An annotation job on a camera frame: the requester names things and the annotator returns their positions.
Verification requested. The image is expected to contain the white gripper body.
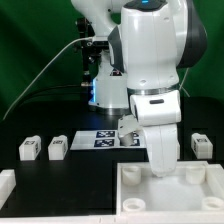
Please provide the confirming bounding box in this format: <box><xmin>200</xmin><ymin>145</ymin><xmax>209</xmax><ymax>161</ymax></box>
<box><xmin>141</xmin><ymin>123</ymin><xmax>181</xmax><ymax>178</ymax></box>

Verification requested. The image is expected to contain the white square tabletop tray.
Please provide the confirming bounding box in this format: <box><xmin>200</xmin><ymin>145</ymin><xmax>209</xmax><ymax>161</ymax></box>
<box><xmin>116</xmin><ymin>161</ymin><xmax>224</xmax><ymax>215</ymax></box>

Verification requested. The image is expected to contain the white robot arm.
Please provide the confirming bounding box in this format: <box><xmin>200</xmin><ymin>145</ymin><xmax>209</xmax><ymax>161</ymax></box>
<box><xmin>71</xmin><ymin>0</ymin><xmax>207</xmax><ymax>177</ymax></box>

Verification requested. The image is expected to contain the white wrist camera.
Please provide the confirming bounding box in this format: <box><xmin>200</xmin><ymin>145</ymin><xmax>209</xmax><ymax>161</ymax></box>
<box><xmin>118</xmin><ymin>115</ymin><xmax>141</xmax><ymax>147</ymax></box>

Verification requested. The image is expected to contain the white marker base plate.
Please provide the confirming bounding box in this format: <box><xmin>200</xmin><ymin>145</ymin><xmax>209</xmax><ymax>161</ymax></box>
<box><xmin>69</xmin><ymin>129</ymin><xmax>148</xmax><ymax>151</ymax></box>

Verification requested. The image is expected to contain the white camera cable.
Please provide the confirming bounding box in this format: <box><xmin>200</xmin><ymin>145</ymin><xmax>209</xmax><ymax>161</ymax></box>
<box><xmin>2</xmin><ymin>37</ymin><xmax>94</xmax><ymax>121</ymax></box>

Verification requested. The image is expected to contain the black cable on table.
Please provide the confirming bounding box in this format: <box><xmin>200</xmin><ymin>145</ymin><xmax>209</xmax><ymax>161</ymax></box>
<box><xmin>13</xmin><ymin>83</ymin><xmax>91</xmax><ymax>108</ymax></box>

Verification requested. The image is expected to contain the white left obstacle bracket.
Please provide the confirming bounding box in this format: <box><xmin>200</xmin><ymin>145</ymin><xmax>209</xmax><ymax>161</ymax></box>
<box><xmin>0</xmin><ymin>169</ymin><xmax>16</xmax><ymax>209</ymax></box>

